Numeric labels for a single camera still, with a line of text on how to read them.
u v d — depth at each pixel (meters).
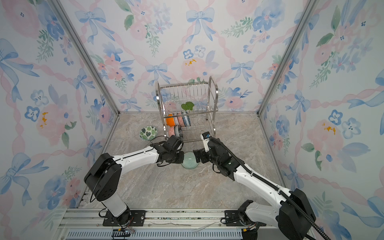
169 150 0.69
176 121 0.98
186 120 0.99
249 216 0.62
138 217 0.75
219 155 0.59
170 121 0.98
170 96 1.12
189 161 0.92
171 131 0.91
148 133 1.06
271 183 0.46
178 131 0.90
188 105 0.86
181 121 0.98
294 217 0.39
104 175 0.50
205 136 0.69
